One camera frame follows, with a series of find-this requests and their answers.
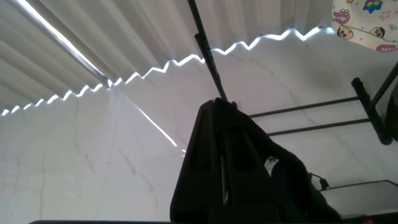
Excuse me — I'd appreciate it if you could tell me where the white curtain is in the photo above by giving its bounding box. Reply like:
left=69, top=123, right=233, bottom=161
left=0, top=0, right=336, bottom=116

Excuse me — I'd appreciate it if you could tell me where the cream printed garment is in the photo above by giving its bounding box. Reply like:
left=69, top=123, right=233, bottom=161
left=331, top=0, right=398, bottom=53

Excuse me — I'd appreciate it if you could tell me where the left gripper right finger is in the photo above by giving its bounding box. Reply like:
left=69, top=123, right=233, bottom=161
left=217, top=129, right=281, bottom=222

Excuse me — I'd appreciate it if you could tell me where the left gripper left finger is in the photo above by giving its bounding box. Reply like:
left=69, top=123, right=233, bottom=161
left=169, top=99, right=225, bottom=222

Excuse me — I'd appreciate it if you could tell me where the black clothes rack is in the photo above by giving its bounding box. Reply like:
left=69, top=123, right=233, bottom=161
left=187, top=0, right=398, bottom=146

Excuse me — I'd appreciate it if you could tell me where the black garment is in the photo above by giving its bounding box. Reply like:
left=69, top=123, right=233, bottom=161
left=213, top=97, right=343, bottom=222

